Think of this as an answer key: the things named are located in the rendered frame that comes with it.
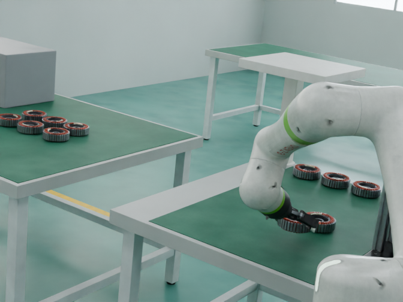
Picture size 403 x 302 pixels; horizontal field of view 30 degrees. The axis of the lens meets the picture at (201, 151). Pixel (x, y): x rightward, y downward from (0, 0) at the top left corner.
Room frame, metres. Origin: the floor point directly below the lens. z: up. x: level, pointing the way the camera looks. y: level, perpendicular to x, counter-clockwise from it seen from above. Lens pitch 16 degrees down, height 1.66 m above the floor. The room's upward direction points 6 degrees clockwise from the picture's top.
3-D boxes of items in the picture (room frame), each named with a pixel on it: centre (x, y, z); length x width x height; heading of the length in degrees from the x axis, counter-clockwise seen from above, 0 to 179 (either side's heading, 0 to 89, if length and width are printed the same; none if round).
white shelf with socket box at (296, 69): (2.89, -0.36, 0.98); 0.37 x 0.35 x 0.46; 55
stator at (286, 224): (2.19, -0.31, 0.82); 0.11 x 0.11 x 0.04
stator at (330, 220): (2.34, -0.41, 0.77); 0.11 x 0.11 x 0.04
